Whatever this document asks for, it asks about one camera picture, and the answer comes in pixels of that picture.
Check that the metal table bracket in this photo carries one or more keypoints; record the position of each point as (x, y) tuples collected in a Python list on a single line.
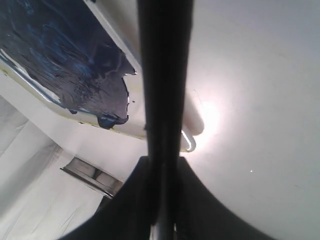
[(93, 177)]

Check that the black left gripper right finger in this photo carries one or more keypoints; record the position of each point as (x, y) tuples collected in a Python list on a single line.
[(198, 215)]

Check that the white backdrop curtain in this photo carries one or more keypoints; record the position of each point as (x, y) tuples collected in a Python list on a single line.
[(38, 201)]

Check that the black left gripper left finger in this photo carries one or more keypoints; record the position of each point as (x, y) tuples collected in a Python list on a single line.
[(126, 216)]

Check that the white paint tray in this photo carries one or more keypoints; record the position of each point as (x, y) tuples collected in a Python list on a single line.
[(77, 59)]

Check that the black paintbrush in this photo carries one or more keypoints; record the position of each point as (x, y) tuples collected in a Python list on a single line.
[(164, 32)]

